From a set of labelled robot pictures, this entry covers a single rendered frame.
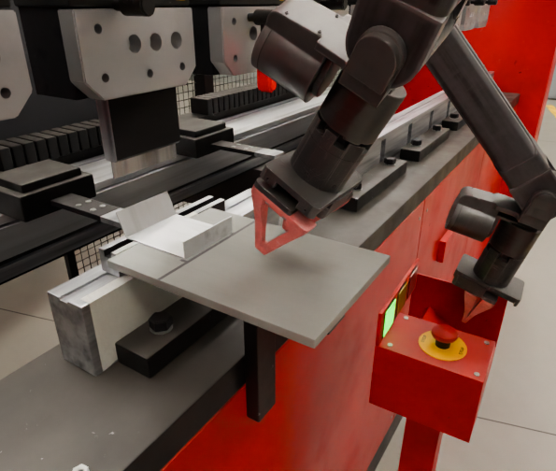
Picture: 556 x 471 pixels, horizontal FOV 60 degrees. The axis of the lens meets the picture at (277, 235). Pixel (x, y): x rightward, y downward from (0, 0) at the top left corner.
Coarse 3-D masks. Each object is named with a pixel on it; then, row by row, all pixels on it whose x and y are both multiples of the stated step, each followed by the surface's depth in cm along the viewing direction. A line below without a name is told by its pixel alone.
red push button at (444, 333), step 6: (438, 324) 75; (444, 324) 74; (432, 330) 74; (438, 330) 73; (444, 330) 73; (450, 330) 73; (456, 330) 74; (438, 336) 72; (444, 336) 72; (450, 336) 72; (456, 336) 72; (438, 342) 74; (444, 342) 72; (450, 342) 72; (444, 348) 73
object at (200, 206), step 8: (200, 200) 70; (208, 200) 70; (216, 200) 70; (224, 200) 70; (184, 208) 67; (192, 208) 68; (200, 208) 67; (216, 208) 69; (224, 208) 70; (120, 240) 58; (128, 240) 59; (104, 248) 56; (112, 248) 57; (104, 256) 56; (112, 256) 55; (104, 264) 57; (112, 272) 57
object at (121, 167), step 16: (128, 96) 52; (144, 96) 54; (160, 96) 56; (176, 96) 58; (112, 112) 50; (128, 112) 52; (144, 112) 54; (160, 112) 56; (176, 112) 58; (112, 128) 51; (128, 128) 53; (144, 128) 55; (160, 128) 57; (176, 128) 59; (112, 144) 52; (128, 144) 53; (144, 144) 55; (160, 144) 57; (112, 160) 53; (128, 160) 55; (144, 160) 57; (160, 160) 59
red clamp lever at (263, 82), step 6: (258, 12) 59; (264, 12) 58; (252, 18) 59; (258, 18) 59; (264, 18) 58; (258, 24) 60; (264, 24) 59; (258, 72) 62; (258, 78) 62; (264, 78) 61; (270, 78) 61; (258, 84) 62; (264, 84) 62; (270, 84) 62; (264, 90) 62; (270, 90) 62
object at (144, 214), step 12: (144, 204) 61; (156, 204) 62; (168, 204) 64; (120, 216) 58; (132, 216) 59; (144, 216) 61; (156, 216) 62; (168, 216) 64; (132, 228) 59; (144, 228) 60
